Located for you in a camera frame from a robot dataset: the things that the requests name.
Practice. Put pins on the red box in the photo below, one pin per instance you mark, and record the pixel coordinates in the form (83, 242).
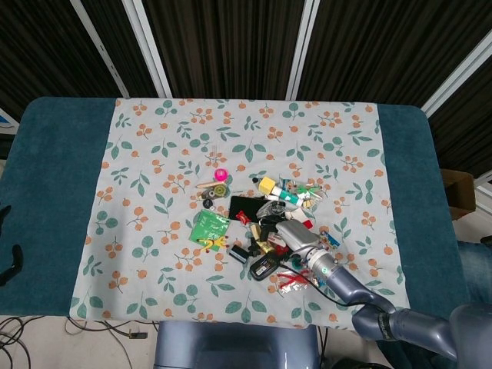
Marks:
(308, 223)

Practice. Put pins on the black car key fob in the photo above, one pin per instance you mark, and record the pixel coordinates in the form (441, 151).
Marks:
(264, 267)

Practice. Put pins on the clear plastic bag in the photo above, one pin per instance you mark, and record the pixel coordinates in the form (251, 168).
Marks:
(271, 210)

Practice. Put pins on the floral leaf print tablecloth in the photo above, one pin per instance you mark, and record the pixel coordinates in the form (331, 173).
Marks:
(153, 153)

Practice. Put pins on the yellow sticky man toy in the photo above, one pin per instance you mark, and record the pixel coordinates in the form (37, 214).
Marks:
(213, 243)

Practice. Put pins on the blue-grey robot torso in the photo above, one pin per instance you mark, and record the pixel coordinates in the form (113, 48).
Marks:
(230, 346)

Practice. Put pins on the bag of green toys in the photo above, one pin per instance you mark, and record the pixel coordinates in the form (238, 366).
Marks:
(309, 192)

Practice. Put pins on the packaged red sticky man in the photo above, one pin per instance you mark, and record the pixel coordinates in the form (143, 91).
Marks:
(292, 280)

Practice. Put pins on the green round tape roll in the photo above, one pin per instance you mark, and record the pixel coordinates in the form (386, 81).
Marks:
(220, 190)

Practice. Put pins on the red wrapped candy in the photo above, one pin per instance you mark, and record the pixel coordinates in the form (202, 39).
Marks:
(243, 217)

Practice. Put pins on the black binder clip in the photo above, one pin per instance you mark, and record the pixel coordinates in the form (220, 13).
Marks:
(254, 248)

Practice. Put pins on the black cylindrical battery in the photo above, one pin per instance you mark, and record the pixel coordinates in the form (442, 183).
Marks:
(238, 254)

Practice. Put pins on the packaged blue sticky man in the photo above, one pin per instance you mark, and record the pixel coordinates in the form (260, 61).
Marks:
(330, 240)

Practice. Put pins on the yellow sponge cube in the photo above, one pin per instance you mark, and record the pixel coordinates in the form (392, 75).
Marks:
(266, 185)

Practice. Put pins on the cardboard box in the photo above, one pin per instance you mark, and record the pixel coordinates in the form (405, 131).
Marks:
(457, 192)

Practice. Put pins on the wooden pencil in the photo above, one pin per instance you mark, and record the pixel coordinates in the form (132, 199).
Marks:
(205, 184)

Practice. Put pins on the green and white tube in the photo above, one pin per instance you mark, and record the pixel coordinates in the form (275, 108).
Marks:
(286, 195)

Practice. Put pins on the beige wedge eraser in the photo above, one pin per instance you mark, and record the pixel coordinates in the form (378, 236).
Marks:
(255, 231)

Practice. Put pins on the green round magnet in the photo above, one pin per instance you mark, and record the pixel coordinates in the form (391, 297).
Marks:
(296, 264)

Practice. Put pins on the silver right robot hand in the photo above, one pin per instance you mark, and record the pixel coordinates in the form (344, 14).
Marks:
(298, 236)

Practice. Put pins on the pink ball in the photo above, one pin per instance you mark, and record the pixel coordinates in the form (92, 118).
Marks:
(220, 174)

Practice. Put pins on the white double frame post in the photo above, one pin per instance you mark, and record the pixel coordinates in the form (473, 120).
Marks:
(148, 50)

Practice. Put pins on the white eraser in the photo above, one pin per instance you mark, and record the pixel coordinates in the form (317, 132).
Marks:
(296, 213)

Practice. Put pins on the teal table cover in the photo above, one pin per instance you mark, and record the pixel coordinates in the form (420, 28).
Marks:
(54, 173)

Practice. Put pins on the green tea packet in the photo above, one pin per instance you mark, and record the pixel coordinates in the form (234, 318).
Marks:
(207, 227)

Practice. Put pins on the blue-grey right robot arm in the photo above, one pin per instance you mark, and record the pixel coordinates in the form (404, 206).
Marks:
(384, 319)

